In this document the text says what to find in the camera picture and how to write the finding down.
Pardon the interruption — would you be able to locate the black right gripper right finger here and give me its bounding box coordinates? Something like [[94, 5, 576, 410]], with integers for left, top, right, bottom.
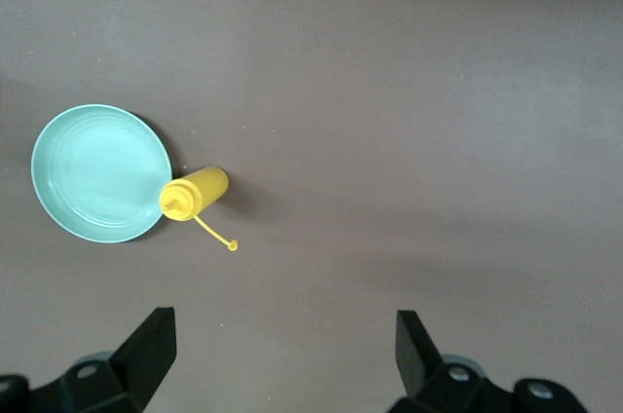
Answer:
[[386, 309, 593, 413]]

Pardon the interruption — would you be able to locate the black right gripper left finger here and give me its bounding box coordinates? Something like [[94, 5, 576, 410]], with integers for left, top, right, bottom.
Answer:
[[0, 306, 176, 413]]

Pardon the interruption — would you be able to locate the yellow squeeze bottle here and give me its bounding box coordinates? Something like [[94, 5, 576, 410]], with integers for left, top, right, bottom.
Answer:
[[159, 166, 239, 252]]

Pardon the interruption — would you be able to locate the mint green plate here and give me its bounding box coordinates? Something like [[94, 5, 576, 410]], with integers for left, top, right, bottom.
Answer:
[[30, 103, 174, 244]]

